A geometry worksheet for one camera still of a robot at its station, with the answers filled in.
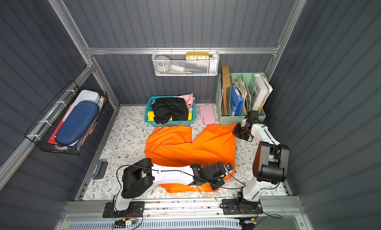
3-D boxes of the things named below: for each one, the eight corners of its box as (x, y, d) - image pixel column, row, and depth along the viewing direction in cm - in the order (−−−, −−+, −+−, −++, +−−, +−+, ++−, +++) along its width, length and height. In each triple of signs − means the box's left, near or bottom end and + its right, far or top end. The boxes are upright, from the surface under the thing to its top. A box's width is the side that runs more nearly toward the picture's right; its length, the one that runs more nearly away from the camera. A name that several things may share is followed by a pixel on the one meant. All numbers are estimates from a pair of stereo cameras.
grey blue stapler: (94, 179, 85) (89, 176, 82) (101, 162, 91) (97, 159, 88) (102, 179, 85) (98, 176, 82) (108, 162, 91) (105, 159, 88)
